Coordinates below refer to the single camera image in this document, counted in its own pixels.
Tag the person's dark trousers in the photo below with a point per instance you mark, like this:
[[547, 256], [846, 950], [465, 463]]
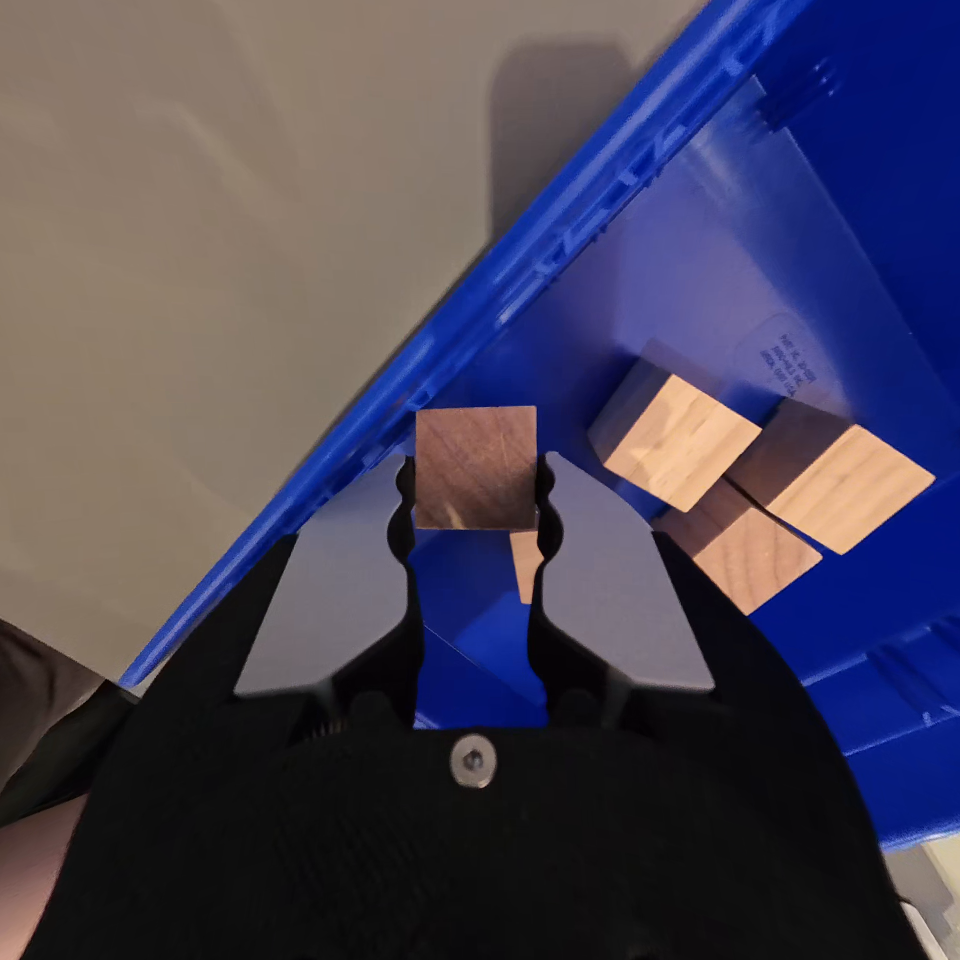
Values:
[[45, 712]]

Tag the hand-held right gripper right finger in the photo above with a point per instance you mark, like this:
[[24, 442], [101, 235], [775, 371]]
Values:
[[622, 600]]

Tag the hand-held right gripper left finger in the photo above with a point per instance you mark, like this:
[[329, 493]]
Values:
[[330, 600]]

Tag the blue plastic bin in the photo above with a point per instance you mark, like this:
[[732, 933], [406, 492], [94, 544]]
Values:
[[750, 262]]

